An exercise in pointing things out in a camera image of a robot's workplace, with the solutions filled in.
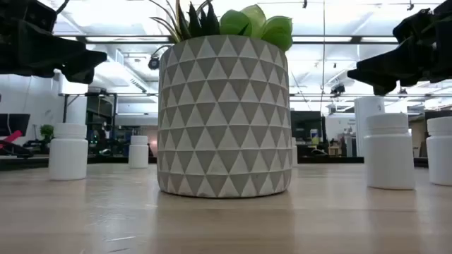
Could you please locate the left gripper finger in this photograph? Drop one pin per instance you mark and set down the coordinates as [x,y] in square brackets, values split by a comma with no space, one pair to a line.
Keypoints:
[83,67]
[42,56]

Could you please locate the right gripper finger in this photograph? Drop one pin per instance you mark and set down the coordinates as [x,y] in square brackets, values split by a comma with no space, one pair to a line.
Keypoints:
[383,79]
[413,63]

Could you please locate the white pill bottle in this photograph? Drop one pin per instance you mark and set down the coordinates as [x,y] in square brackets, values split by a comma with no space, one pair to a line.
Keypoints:
[138,155]
[388,155]
[68,155]
[440,155]

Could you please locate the white pillar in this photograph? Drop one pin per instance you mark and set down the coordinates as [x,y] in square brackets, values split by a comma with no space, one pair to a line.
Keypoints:
[359,123]

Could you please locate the black webcam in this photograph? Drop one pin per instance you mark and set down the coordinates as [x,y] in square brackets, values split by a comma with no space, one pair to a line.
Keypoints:
[153,63]

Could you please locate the black computer monitor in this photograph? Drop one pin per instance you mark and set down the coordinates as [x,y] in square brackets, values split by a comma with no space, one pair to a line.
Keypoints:
[16,123]
[305,123]

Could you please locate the small potted green plant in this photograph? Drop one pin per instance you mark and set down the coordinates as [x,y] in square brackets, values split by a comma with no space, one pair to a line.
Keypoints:
[46,130]

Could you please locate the yellow blue bottle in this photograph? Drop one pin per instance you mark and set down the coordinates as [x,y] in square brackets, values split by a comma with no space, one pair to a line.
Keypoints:
[314,135]

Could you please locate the green artificial succulent plant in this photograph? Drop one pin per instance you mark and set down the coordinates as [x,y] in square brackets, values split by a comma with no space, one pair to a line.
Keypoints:
[240,23]

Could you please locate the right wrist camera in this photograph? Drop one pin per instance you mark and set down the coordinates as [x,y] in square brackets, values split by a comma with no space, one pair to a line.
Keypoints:
[413,28]

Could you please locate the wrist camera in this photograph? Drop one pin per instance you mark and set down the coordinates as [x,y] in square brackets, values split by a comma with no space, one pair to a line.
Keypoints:
[24,14]
[413,28]

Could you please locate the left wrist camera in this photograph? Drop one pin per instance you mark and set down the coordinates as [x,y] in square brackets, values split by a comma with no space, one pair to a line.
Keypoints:
[24,14]

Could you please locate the black ceiling-mounted camera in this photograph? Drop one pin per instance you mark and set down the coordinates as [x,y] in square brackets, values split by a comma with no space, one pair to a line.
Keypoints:
[338,89]

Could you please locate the black aluminium table frame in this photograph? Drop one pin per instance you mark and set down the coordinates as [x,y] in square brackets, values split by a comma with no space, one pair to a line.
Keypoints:
[109,159]

